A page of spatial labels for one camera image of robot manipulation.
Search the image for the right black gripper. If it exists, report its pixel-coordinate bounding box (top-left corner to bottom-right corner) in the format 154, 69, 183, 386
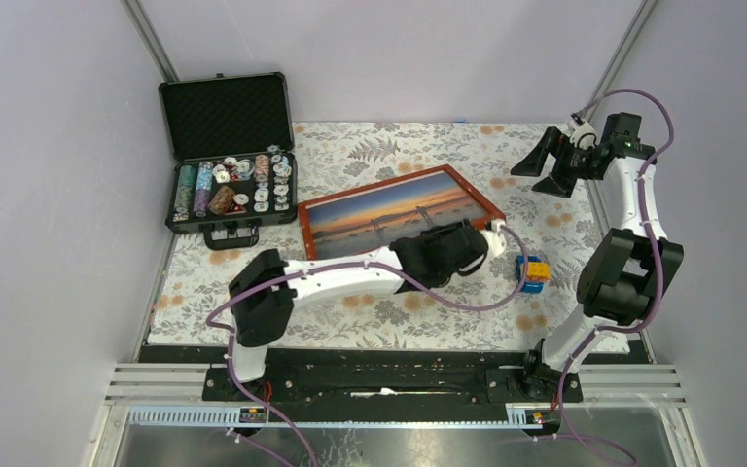
508, 126, 598, 198

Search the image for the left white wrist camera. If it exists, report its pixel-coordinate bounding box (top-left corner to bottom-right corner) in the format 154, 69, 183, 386
480, 219, 508, 259

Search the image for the black poker chip case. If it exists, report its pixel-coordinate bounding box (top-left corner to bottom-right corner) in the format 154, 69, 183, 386
158, 72, 298, 250

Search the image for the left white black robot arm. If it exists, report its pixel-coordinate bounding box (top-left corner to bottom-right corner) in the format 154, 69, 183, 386
225, 221, 508, 400

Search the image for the floral table cloth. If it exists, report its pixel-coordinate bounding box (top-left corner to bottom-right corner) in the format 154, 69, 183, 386
146, 122, 632, 355

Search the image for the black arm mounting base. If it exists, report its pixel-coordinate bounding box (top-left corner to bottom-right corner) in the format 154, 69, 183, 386
138, 344, 651, 425

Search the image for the aluminium rail frame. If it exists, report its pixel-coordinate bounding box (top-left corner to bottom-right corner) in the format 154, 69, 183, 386
105, 364, 690, 430

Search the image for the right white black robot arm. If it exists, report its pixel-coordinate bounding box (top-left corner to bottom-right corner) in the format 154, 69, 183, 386
511, 112, 684, 401

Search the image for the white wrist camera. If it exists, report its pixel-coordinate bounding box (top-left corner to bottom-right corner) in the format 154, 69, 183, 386
480, 219, 508, 259
569, 113, 599, 150

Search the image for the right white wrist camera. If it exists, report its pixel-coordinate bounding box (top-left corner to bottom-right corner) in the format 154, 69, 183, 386
569, 113, 599, 150

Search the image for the blue yellow toy block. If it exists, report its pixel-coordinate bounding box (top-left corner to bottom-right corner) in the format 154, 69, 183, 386
515, 255, 551, 294

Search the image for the orange wooden photo frame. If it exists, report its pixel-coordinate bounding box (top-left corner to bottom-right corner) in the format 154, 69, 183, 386
299, 164, 506, 260

